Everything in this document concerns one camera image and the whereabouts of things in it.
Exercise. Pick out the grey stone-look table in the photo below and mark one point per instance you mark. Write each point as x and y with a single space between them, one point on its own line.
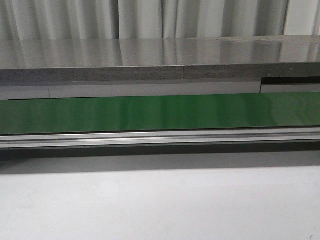
55 69

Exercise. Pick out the green conveyor belt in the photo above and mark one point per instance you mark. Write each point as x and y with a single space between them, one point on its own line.
155 113

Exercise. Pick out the white pleated curtain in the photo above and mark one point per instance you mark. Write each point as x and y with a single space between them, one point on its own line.
156 19

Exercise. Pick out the aluminium conveyor frame rail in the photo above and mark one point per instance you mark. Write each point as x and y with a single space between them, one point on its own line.
32 141

